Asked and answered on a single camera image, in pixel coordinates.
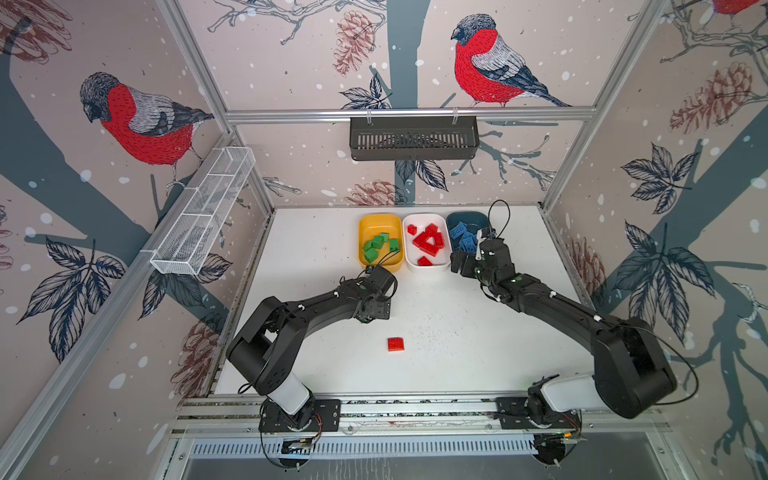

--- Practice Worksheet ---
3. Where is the red long lego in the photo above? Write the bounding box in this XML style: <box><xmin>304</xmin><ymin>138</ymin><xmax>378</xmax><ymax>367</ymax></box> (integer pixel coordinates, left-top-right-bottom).
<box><xmin>413</xmin><ymin>232</ymin><xmax>430</xmax><ymax>248</ymax></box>

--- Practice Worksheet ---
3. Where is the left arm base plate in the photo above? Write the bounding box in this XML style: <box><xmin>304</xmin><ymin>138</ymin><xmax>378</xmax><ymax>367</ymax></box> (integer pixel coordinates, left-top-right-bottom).
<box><xmin>258</xmin><ymin>397</ymin><xmax>341</xmax><ymax>433</ymax></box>

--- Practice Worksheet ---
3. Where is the blue long lego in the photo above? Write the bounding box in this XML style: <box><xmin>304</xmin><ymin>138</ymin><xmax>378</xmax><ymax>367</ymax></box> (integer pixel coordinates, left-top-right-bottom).
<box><xmin>449</xmin><ymin>222</ymin><xmax>468</xmax><ymax>239</ymax></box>

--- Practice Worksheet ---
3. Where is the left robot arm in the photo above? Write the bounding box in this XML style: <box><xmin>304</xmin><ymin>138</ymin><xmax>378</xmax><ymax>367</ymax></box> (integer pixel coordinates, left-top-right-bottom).
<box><xmin>226</xmin><ymin>266</ymin><xmax>398</xmax><ymax>431</ymax></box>

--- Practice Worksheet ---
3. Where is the blue lego bottom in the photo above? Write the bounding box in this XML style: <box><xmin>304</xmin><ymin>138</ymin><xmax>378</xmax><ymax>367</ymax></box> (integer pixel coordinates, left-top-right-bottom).
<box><xmin>457</xmin><ymin>234</ymin><xmax>478</xmax><ymax>254</ymax></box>

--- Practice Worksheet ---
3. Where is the white wire mesh basket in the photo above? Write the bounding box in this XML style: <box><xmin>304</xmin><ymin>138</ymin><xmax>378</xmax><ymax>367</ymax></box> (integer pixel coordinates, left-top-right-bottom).
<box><xmin>150</xmin><ymin>146</ymin><xmax>255</xmax><ymax>276</ymax></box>

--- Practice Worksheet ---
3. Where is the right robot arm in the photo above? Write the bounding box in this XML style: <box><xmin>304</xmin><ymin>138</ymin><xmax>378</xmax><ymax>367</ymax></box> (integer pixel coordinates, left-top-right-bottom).
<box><xmin>451</xmin><ymin>238</ymin><xmax>677</xmax><ymax>426</ymax></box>

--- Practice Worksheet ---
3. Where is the yellow plastic bin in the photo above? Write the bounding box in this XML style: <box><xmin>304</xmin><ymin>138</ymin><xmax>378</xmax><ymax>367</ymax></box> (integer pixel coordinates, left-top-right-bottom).
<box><xmin>357</xmin><ymin>213</ymin><xmax>405</xmax><ymax>273</ymax></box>

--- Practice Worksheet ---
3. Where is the red lego bottom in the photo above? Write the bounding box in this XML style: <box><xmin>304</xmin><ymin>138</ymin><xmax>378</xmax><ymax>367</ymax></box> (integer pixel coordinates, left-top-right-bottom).
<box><xmin>387</xmin><ymin>337</ymin><xmax>405</xmax><ymax>352</ymax></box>

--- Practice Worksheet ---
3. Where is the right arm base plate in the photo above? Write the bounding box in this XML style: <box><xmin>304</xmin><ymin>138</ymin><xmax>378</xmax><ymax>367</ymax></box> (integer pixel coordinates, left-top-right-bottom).
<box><xmin>494</xmin><ymin>396</ymin><xmax>582</xmax><ymax>430</ymax></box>

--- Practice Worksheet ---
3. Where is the black hanging wire basket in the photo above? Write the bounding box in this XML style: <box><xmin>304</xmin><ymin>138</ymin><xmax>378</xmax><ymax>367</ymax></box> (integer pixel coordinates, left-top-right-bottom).
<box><xmin>349</xmin><ymin>116</ymin><xmax>480</xmax><ymax>161</ymax></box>

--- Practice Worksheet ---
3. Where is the white plastic bin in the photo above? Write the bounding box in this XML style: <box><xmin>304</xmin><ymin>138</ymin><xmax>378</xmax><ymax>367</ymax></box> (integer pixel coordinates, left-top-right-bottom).
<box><xmin>402</xmin><ymin>213</ymin><xmax>452</xmax><ymax>272</ymax></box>

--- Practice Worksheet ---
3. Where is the teal plastic bin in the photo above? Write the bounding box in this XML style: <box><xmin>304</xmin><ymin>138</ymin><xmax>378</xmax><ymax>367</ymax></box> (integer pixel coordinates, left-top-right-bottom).
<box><xmin>446</xmin><ymin>211</ymin><xmax>497</xmax><ymax>252</ymax></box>

